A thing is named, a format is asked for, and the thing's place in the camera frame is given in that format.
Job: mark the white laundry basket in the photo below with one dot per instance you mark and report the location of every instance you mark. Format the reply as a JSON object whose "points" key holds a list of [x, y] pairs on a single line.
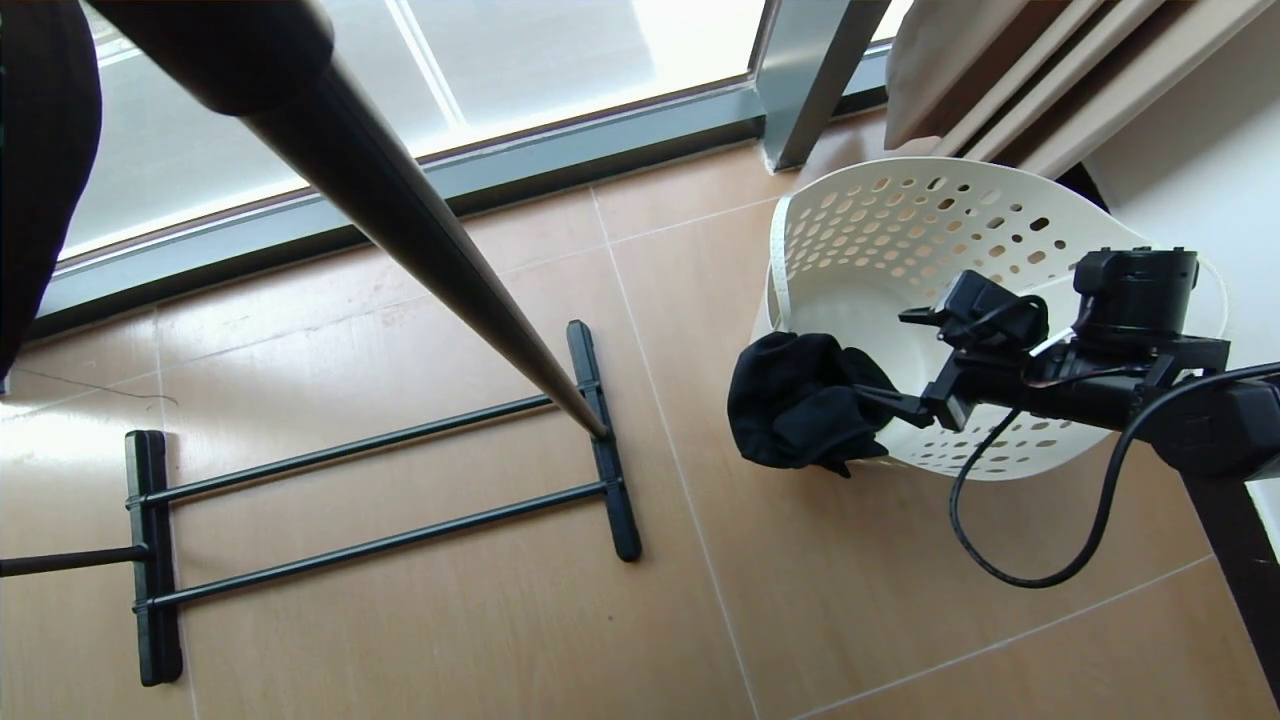
{"points": [[850, 300]]}

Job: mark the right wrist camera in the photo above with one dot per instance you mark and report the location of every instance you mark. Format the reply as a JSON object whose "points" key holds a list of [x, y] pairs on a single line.
{"points": [[985, 310]]}

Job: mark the brown curtain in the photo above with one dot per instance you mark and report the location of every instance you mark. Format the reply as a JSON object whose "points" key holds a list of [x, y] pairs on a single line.
{"points": [[960, 60]]}

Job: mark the black clothes rack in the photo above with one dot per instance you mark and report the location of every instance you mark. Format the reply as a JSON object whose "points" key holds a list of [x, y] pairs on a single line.
{"points": [[400, 220]]}

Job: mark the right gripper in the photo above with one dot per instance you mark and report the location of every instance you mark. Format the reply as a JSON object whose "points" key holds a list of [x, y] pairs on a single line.
{"points": [[985, 380]]}

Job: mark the black garment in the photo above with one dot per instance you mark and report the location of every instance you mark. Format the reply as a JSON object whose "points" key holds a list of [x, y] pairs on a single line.
{"points": [[800, 400], [40, 150]]}

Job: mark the window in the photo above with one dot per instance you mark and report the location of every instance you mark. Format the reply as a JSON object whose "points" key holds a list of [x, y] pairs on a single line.
{"points": [[600, 150]]}

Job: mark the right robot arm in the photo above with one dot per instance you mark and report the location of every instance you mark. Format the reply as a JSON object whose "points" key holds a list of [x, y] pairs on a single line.
{"points": [[1200, 420]]}

